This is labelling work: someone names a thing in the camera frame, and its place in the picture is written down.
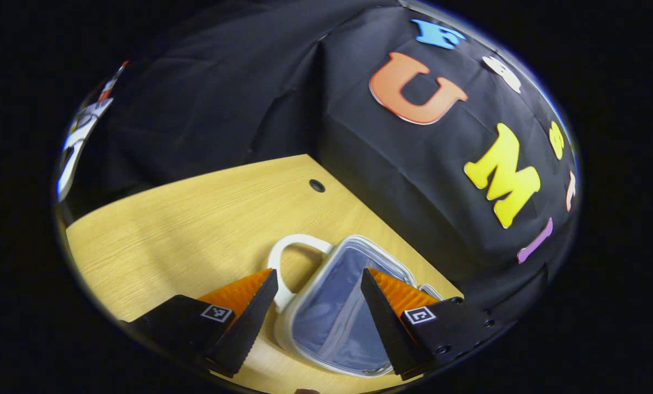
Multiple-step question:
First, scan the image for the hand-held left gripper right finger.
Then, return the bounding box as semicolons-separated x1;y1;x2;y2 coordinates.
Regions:
360;267;503;381

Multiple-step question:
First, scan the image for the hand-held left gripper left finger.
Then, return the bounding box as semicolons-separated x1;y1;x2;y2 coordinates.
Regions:
120;268;279;378

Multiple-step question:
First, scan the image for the white suitcase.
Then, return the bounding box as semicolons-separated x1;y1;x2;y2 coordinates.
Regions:
267;234;447;378

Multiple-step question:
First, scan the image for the black backdrop cloth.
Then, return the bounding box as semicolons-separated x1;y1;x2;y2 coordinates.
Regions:
59;0;579;318

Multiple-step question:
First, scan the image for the white and red equipment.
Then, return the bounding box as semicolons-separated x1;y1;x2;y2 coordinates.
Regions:
56;60;130;203

